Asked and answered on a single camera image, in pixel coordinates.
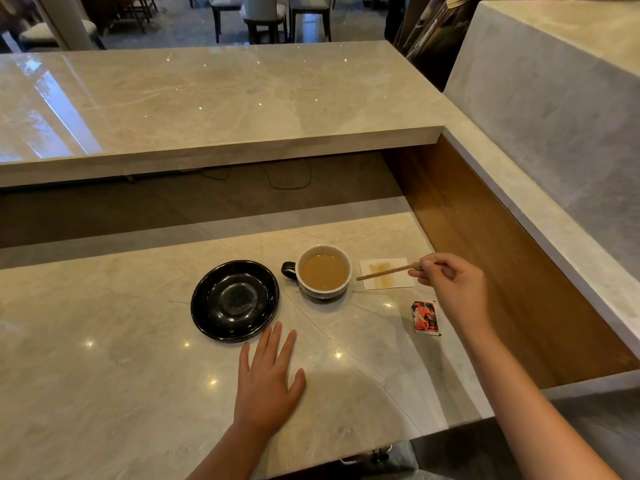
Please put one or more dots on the person's left hand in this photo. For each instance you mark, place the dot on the person's left hand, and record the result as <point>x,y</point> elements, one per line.
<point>262,389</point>

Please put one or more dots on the person's right hand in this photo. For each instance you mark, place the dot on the person's right hand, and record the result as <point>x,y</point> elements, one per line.
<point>457,292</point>

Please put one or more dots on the person's left little finger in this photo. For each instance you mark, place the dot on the person's left little finger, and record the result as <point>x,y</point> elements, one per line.
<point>244,362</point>

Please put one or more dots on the person's left thumb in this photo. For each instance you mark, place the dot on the person's left thumb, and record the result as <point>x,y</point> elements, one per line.
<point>299,387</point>

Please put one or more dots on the person's right thumb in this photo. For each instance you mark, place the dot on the person's right thumb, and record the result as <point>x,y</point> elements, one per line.
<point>424,277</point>

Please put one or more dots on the person's left middle finger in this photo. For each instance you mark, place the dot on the person's left middle finger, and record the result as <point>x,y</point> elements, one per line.
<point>274,344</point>

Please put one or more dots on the wooden stir stick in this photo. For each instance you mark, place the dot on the wooden stir stick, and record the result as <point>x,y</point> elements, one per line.
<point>387,272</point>

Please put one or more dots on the person's right forearm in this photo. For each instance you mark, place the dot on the person's right forearm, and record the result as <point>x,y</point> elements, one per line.
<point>525,409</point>

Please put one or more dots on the person's left forearm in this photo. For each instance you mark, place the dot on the person's left forearm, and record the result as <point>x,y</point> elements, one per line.
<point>227,454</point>

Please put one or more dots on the stained white paper napkin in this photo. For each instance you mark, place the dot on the stained white paper napkin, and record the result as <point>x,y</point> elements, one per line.
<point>395,282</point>

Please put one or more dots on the red and white sachet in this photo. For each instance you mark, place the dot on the red and white sachet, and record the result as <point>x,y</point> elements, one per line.
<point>425,318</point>

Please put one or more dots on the black saucer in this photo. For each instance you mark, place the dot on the black saucer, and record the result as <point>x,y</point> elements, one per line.
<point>235,300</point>

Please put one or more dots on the black cup with white inside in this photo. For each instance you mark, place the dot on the black cup with white inside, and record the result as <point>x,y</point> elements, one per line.
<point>320,290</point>

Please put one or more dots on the light brown milk coffee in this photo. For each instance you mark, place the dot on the light brown milk coffee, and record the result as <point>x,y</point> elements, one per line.
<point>323,271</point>

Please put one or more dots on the dark glossy poster board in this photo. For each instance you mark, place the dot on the dark glossy poster board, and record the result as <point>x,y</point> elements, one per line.
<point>435,39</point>

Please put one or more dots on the dark chair with white cushion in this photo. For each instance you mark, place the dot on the dark chair with white cushion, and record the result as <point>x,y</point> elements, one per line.
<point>265,14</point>
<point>310,12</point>
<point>223,9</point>

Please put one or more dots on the dark wooden furniture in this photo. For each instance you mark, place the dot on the dark wooden furniture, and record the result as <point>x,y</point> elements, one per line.
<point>120,9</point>

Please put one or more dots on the white column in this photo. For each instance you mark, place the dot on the white column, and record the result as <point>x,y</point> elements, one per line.
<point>67,19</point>

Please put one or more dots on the white cushioned seat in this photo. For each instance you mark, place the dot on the white cushioned seat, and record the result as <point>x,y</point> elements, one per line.
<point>35,33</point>

